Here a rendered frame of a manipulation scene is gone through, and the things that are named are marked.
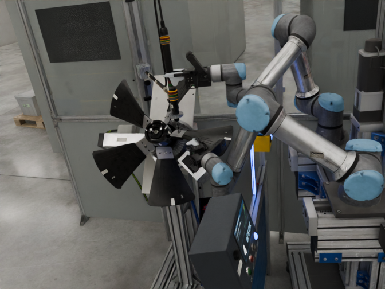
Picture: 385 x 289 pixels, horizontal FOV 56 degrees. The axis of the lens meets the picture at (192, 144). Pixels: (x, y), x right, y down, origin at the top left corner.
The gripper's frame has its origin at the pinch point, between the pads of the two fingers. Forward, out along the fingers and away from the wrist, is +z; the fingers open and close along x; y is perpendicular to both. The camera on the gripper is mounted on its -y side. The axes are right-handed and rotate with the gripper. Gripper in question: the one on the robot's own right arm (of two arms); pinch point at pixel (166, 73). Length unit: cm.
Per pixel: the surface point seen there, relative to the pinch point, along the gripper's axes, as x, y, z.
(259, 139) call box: 15, 43, -41
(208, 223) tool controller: -75, 25, -21
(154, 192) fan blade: -21, 49, 10
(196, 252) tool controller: -87, 26, -18
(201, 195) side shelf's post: 54, 102, -1
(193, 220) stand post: 34, 108, 3
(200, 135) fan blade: -3.7, 29.8, -12.5
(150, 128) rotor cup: -2.1, 25.4, 11.0
